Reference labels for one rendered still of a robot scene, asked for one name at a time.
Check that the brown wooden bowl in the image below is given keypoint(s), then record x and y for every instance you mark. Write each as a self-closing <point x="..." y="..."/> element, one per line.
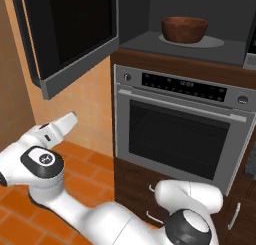
<point x="184" y="29"/>

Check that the dark grey microwave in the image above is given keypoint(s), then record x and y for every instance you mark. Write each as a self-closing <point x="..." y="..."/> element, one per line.
<point x="186" y="2"/>

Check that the grey microwave turntable plate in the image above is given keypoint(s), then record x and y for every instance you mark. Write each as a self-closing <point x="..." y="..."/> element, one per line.
<point x="213" y="41"/>

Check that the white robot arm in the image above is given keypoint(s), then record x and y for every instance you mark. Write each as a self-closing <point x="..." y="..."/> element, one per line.
<point x="110" y="222"/>

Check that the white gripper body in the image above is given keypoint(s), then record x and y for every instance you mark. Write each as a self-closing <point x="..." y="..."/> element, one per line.
<point x="66" y="124"/>

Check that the silver built-in oven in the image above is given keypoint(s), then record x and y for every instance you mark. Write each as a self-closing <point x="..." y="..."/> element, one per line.
<point x="180" y="122"/>

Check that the oven door with dark window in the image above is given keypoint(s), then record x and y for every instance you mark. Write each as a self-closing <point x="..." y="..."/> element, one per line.
<point x="176" y="139"/>

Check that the round silver oven knob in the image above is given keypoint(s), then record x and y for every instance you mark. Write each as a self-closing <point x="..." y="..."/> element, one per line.
<point x="127" y="77"/>
<point x="242" y="99"/>

